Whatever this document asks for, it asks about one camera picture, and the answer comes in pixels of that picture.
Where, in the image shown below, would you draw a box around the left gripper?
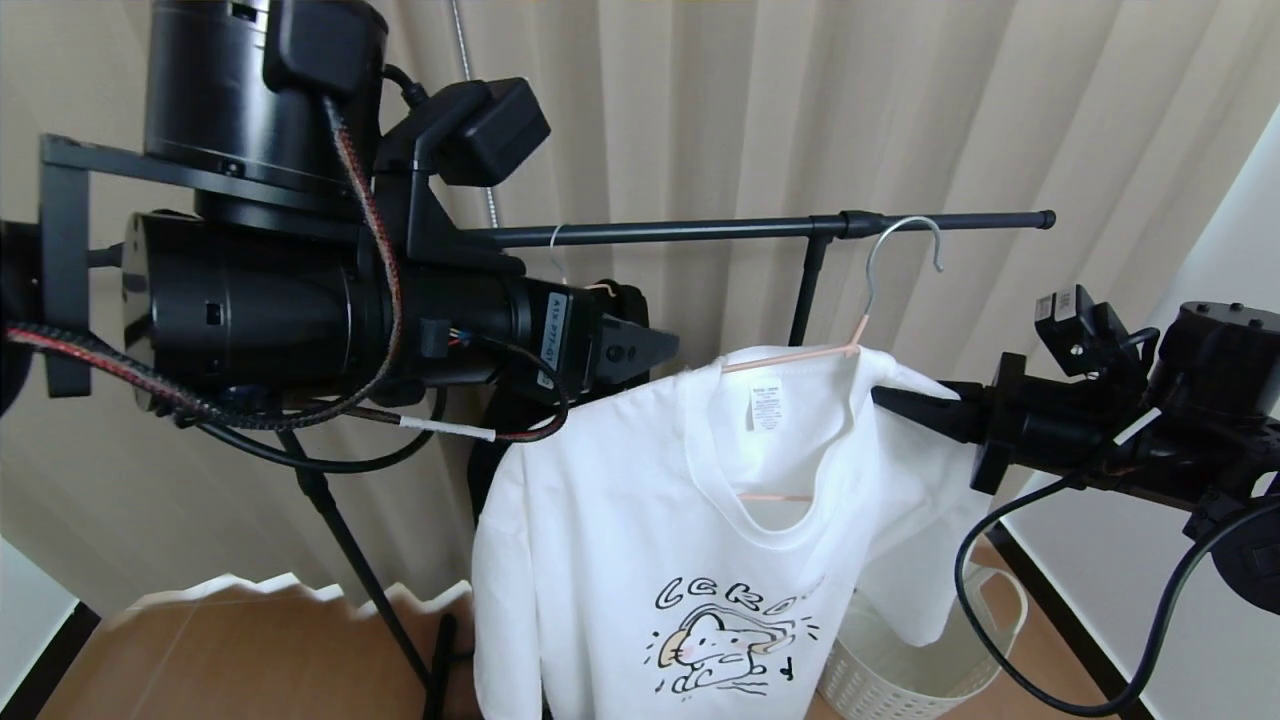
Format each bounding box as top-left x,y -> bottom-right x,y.
405,268 -> 609,403

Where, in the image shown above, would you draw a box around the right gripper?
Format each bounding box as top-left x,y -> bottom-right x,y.
968,352 -> 1121,496

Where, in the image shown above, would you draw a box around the pink clothes hanger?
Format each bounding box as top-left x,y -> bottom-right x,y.
548,224 -> 613,296
720,215 -> 946,504

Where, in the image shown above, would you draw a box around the black shorts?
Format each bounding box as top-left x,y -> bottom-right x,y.
465,280 -> 651,521

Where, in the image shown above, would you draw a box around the white garment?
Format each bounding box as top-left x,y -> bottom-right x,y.
472,345 -> 993,720

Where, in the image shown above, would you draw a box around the black clothes rack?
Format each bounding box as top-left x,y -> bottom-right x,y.
85,210 -> 1056,720

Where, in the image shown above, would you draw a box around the white laundry basket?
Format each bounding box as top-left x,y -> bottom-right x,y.
818,565 -> 1029,720

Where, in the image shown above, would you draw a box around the beige curtain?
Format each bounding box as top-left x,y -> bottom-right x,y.
0,0 -> 1280,616

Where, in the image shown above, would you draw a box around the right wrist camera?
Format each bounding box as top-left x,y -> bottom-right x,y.
1033,285 -> 1161,381

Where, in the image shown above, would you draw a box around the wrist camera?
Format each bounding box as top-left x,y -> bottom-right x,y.
375,77 -> 553,271
1033,285 -> 1161,381

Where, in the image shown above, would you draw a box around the black cable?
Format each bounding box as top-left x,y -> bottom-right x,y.
195,63 -> 451,474
955,470 -> 1280,717

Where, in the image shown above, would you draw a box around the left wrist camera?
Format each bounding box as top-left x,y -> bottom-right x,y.
375,77 -> 553,271

